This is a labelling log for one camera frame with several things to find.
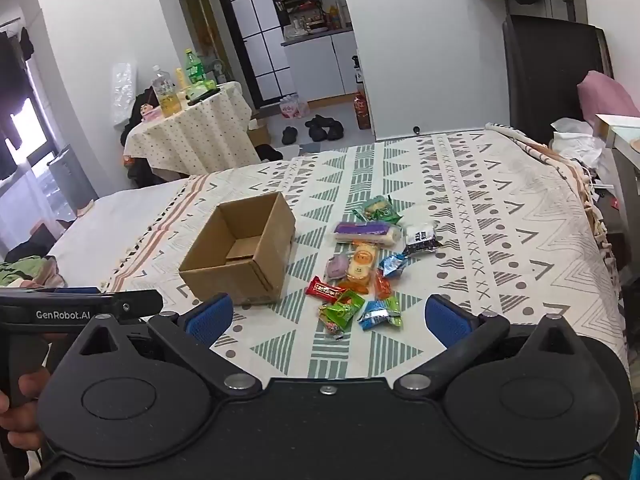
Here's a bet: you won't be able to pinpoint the clear bottle with yellow liquid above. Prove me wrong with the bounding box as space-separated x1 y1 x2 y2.
151 65 182 117

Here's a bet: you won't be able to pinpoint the black framed glass door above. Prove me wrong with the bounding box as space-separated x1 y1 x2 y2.
212 0 296 108

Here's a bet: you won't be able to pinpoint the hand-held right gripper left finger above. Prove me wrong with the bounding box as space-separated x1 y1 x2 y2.
70 294 263 400

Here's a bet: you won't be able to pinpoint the purple white long snack packet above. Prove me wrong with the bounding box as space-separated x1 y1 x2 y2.
333 221 402 247

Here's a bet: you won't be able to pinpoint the white bed sheet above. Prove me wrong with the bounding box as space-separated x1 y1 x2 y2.
47 175 193 291

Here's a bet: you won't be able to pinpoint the cluttered kitchen shelf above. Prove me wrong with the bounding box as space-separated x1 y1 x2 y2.
267 0 353 38

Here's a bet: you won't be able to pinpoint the white bedside table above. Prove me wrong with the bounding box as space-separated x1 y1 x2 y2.
595 112 640 176

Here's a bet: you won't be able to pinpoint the blue green snack packet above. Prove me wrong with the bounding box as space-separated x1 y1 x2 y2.
357 296 403 331

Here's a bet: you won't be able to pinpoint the purple round snack packet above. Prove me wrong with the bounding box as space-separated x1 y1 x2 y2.
325 255 349 281

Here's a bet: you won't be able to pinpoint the pink pillow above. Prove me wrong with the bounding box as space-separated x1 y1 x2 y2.
577 71 640 136

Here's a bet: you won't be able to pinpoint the pink water bottle pack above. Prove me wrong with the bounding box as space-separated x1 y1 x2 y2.
279 95 310 120

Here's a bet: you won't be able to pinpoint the person's left hand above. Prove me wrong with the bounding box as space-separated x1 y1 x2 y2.
0 371 49 452

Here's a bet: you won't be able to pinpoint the white kitchen cabinet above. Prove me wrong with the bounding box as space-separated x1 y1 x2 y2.
280 30 358 103

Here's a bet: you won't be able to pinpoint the green cloth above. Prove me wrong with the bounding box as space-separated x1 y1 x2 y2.
0 255 66 288

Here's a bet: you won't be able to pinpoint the green cake snack packet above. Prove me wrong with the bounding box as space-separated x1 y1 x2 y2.
352 195 403 226

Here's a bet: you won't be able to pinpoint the green plastic bag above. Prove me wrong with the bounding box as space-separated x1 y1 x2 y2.
186 80 221 106

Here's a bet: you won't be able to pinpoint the black white snack packet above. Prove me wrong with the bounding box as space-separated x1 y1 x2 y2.
401 224 443 256

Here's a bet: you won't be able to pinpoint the red snack packet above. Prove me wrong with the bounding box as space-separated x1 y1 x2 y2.
305 276 346 302

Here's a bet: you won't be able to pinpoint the green plastic bottle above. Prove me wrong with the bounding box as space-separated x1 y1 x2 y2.
184 49 207 88

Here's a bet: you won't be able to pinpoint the brown cardboard box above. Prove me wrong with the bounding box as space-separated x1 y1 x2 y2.
178 191 297 306

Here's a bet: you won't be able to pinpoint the white clothes pile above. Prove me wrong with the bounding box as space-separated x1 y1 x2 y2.
550 117 608 171

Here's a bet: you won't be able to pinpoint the patterned printed blanket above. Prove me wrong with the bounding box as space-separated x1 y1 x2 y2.
102 127 628 381

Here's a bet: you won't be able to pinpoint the dark hanging clothes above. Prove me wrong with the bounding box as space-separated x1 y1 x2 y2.
0 27 36 181

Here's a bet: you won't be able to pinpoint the small blue snack packet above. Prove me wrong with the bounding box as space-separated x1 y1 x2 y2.
378 253 411 278

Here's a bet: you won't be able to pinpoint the grey bin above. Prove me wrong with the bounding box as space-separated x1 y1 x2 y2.
47 145 98 211

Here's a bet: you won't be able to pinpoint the small cardboard box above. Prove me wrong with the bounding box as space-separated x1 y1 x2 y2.
247 120 272 147

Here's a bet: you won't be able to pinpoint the round table with dotted tablecloth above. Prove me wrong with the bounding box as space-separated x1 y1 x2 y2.
123 81 253 181

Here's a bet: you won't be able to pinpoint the red oil bottle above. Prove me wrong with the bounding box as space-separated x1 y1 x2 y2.
354 91 372 130

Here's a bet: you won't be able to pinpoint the orange round cake packet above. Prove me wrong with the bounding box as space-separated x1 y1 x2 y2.
340 241 378 293

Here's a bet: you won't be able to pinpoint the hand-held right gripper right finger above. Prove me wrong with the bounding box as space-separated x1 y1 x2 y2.
395 294 588 400

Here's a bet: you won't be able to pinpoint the bubble wrap sheet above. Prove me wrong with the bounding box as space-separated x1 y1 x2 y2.
111 60 138 128

